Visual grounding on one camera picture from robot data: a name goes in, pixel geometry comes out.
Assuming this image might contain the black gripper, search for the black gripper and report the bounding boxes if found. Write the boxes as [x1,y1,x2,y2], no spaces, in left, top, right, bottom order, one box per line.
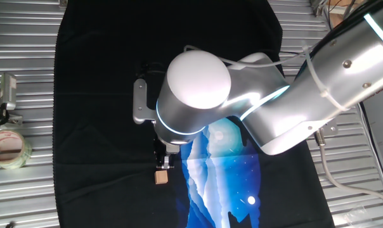
[152,134,181,171]

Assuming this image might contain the small wooden block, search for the small wooden block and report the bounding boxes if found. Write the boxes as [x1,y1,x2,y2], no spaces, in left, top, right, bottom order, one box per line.
[154,170,169,185]

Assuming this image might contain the black cloth with blue print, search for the black cloth with blue print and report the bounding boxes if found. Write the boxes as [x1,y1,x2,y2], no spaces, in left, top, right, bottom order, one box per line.
[53,0,335,228]

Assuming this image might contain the clear tape roll red print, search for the clear tape roll red print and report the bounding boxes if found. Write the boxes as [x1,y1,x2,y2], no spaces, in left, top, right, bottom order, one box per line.
[0,129,33,170]

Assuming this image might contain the white zip tie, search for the white zip tie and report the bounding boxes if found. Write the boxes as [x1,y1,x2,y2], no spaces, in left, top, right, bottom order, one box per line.
[301,41,351,112]

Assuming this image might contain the clear plastic bag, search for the clear plastic bag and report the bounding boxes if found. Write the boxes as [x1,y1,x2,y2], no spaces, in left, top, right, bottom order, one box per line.
[340,205,383,228]

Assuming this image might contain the white printed paper sheet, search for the white printed paper sheet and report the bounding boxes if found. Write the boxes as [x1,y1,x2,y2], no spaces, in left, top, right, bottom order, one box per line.
[361,84,383,194]

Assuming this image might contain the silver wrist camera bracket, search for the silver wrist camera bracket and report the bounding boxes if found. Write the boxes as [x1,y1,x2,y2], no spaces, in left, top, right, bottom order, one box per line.
[133,78,158,125]

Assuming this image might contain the thin grey cable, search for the thin grey cable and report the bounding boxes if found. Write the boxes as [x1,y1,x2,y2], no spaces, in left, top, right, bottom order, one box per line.
[183,44,310,69]

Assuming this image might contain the thick grey hose with connector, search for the thick grey hose with connector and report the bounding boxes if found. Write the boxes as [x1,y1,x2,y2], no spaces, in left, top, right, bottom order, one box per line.
[314,128,383,207]

